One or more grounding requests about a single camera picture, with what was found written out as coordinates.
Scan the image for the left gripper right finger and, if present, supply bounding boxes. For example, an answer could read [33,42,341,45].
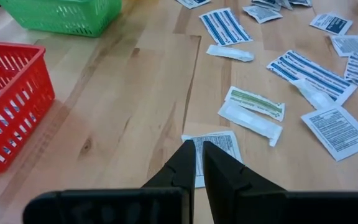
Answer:
[201,141,288,194]

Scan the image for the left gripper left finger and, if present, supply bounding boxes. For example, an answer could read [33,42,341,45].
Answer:
[140,139,196,189]

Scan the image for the white alcohol prep pad packet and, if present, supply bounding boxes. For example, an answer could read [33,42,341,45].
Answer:
[329,34,358,58]
[300,105,358,162]
[242,5,283,24]
[289,0,313,7]
[175,0,211,10]
[251,0,293,12]
[181,130,244,189]
[309,12,354,36]

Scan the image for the small green print bandage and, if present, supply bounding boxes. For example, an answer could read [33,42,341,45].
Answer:
[224,86,286,123]
[218,99,284,147]

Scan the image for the small white bandage strip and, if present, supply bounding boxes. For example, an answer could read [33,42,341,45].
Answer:
[206,44,255,63]
[290,78,335,110]

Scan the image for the red plastic basket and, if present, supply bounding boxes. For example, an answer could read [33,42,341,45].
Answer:
[0,40,56,174]

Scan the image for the green plastic basket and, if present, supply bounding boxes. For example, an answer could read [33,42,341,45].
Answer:
[0,0,123,38]

